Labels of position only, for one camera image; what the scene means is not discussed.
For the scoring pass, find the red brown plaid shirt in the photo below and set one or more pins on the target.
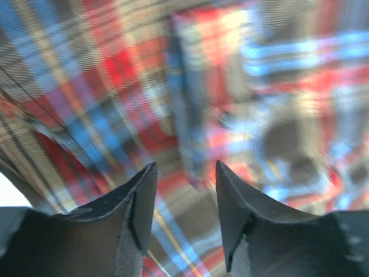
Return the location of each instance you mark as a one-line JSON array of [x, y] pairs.
[[93, 91]]

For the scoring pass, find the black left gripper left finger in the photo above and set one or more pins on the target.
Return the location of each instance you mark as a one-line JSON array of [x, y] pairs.
[[107, 237]]

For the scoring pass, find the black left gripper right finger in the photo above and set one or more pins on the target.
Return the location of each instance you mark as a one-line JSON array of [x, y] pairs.
[[264, 237]]

